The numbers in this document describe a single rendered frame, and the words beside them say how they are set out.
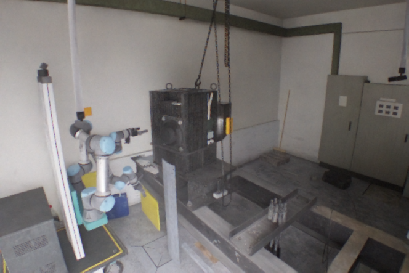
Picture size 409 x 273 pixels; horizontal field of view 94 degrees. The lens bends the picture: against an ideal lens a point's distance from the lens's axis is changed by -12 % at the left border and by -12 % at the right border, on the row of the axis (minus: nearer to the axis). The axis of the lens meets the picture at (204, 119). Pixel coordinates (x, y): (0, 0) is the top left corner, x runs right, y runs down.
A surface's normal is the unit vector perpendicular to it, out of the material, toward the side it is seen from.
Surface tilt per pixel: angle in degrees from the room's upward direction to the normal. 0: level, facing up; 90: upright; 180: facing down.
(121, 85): 90
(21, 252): 90
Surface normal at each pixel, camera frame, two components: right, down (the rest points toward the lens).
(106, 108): 0.62, 0.18
